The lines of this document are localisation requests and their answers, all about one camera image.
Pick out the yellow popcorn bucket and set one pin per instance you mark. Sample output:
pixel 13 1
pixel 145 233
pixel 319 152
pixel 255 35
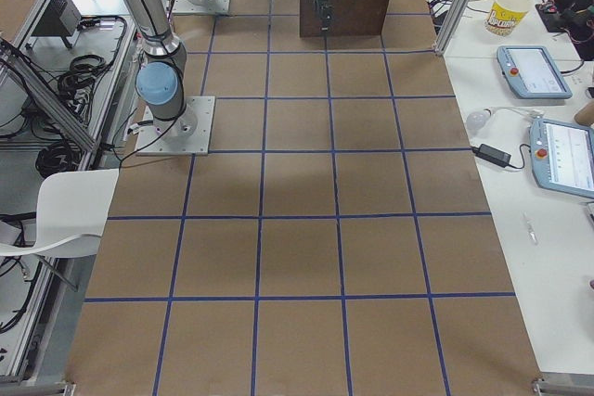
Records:
pixel 505 15

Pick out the white plastic chair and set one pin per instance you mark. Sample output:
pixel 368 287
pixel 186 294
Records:
pixel 71 213

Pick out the teach pendant tablet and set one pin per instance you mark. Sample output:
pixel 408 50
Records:
pixel 562 156
pixel 531 73

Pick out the lower teach pendant tablet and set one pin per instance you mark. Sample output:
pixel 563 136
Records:
pixel 562 156

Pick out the cardboard tube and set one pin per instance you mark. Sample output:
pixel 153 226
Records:
pixel 585 116

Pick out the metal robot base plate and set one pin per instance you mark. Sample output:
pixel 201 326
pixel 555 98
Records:
pixel 190 134

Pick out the upper teach pendant tablet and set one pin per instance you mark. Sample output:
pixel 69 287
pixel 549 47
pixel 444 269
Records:
pixel 531 73

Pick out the black power adapter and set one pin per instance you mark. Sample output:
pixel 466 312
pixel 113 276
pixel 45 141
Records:
pixel 492 155

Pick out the white light bulb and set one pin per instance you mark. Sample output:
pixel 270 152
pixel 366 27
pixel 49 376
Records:
pixel 477 120

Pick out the small white syringe pen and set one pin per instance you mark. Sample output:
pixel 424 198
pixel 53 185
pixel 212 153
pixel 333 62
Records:
pixel 530 229

